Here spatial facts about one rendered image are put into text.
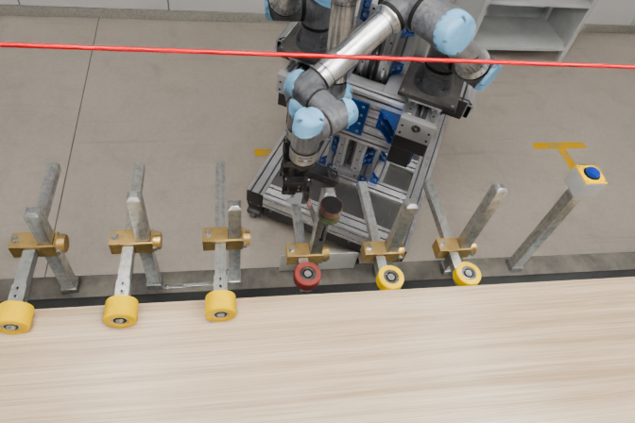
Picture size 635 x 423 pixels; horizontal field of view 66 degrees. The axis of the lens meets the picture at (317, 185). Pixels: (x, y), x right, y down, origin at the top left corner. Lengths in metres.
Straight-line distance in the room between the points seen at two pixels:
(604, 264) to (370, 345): 1.09
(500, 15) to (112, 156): 3.25
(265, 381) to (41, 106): 2.50
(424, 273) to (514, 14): 3.23
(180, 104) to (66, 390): 2.22
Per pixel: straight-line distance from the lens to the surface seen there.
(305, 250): 1.54
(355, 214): 2.50
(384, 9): 1.44
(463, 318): 1.53
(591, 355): 1.67
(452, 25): 1.38
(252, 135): 3.08
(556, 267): 2.05
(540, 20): 4.79
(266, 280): 1.67
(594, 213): 3.45
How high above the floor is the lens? 2.17
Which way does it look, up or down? 50 degrees down
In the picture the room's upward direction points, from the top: 12 degrees clockwise
